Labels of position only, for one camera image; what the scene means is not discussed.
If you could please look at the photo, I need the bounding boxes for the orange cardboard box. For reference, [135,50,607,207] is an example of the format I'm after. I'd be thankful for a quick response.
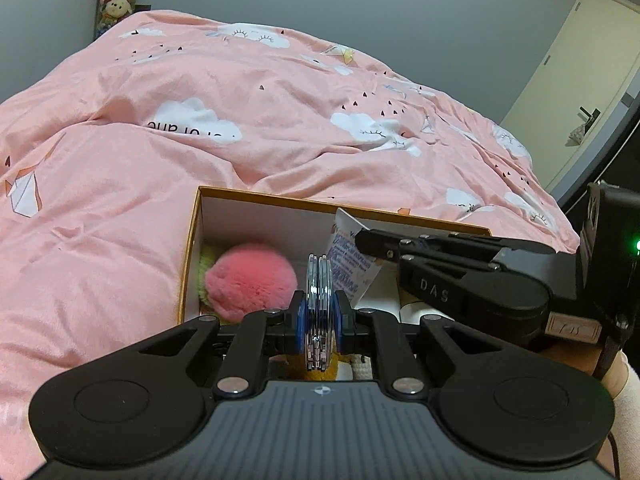
[176,186,493,382]

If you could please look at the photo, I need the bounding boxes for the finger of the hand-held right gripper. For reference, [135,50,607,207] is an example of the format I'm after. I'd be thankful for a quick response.
[359,227,557,261]
[399,248,504,273]

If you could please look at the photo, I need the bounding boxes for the round silver badges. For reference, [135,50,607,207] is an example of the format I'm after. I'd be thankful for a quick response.
[304,252,334,374]

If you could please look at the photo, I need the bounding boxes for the cream door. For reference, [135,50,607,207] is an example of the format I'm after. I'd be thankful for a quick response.
[500,0,640,191]

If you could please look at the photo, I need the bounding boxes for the pink fluffy pompom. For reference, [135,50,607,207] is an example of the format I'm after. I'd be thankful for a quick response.
[205,242,308,322]

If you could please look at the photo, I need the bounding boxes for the white printed packet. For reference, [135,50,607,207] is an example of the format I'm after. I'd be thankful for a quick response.
[322,207,386,307]

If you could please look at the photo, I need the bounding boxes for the row of small plush toys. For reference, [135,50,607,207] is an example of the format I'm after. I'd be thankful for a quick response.
[95,0,146,41]

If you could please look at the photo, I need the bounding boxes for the black door handle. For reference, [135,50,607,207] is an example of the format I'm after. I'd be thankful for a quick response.
[577,106,602,136]

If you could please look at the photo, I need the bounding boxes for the person's right forearm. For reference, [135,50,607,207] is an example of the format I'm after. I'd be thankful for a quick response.
[599,350,640,480]

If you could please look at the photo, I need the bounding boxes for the pink cloud-print blanket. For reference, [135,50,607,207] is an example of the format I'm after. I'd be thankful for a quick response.
[0,9,581,466]

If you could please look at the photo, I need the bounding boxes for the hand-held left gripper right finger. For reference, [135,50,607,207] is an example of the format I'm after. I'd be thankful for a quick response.
[334,290,507,402]

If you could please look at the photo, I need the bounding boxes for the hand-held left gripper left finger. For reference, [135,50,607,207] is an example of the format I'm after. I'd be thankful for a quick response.
[125,290,308,402]

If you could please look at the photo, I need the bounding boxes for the black cable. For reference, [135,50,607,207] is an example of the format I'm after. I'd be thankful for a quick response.
[602,430,621,480]

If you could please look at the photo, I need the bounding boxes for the green yellow crochet toy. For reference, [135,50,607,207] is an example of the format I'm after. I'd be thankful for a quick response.
[198,249,222,317]

